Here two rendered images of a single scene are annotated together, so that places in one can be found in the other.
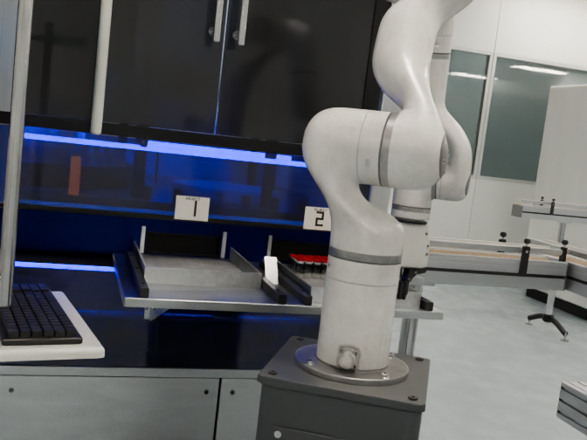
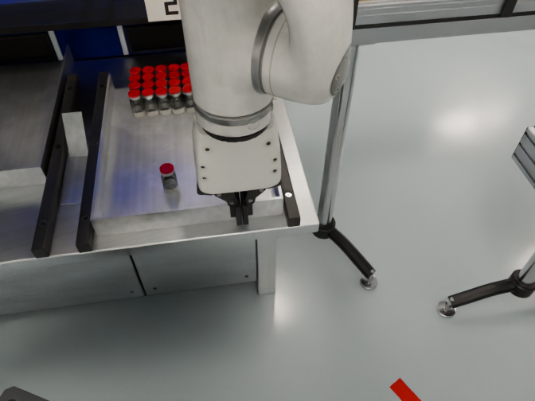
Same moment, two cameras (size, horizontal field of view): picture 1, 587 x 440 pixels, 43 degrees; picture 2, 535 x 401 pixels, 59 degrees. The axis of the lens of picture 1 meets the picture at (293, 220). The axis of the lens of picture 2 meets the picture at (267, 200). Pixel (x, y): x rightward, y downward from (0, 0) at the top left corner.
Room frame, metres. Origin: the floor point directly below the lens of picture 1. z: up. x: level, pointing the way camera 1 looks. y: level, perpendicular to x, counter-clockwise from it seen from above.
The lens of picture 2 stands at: (1.20, -0.34, 1.40)
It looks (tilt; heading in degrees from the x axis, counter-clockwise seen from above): 49 degrees down; 8
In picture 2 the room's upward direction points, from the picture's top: straight up
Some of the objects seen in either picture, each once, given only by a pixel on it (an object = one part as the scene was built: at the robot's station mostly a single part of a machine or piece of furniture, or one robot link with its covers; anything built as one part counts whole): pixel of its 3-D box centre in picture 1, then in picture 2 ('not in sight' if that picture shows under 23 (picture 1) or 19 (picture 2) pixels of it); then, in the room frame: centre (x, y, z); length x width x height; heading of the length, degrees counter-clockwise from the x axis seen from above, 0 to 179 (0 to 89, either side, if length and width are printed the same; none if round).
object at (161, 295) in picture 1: (265, 284); (84, 142); (1.75, 0.05, 0.87); 0.70 x 0.48 x 0.02; 107
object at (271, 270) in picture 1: (276, 274); (71, 156); (1.67, 0.02, 0.91); 0.14 x 0.03 x 0.06; 16
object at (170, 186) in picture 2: not in sight; (169, 179); (1.65, -0.13, 0.90); 0.02 x 0.02 x 0.04
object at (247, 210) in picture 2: (408, 284); (253, 200); (1.60, -0.27, 0.94); 0.03 x 0.03 x 0.07; 17
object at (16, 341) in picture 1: (29, 310); not in sight; (1.47, 0.51, 0.82); 0.40 x 0.14 x 0.02; 27
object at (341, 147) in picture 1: (354, 182); not in sight; (1.21, -0.09, 1.16); 0.19 x 0.12 x 0.24; 72
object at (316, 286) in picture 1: (340, 280); (185, 136); (1.76, -0.13, 0.90); 0.34 x 0.26 x 0.04; 17
